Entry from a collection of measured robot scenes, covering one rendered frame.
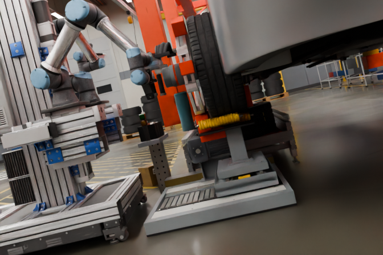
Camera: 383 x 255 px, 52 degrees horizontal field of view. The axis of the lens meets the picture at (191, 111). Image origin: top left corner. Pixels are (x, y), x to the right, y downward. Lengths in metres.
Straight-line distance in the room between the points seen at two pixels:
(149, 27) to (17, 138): 1.27
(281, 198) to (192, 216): 0.48
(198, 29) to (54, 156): 1.11
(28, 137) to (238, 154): 1.22
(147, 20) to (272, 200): 1.62
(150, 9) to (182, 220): 1.59
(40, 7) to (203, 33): 1.10
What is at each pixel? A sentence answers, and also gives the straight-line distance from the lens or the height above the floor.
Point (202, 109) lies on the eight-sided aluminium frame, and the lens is 2.34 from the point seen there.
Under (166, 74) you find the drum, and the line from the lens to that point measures 2.44.
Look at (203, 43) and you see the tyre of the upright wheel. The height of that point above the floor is 0.96.
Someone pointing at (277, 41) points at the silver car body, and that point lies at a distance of 1.51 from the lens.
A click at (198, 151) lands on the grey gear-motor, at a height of 0.31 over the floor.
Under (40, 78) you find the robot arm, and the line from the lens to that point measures 2.25.
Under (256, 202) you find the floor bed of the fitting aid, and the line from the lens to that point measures 2.16.
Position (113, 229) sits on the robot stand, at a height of 0.09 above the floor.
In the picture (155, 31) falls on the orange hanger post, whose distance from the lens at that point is 2.98.
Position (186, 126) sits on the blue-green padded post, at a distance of 2.57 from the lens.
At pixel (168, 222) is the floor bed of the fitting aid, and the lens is 2.22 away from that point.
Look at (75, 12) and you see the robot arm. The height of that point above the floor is 1.26.
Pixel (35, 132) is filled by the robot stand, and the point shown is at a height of 0.70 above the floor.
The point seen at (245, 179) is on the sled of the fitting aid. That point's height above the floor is 0.16.
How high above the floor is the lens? 0.68
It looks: 2 degrees down
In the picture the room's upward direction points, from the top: 14 degrees counter-clockwise
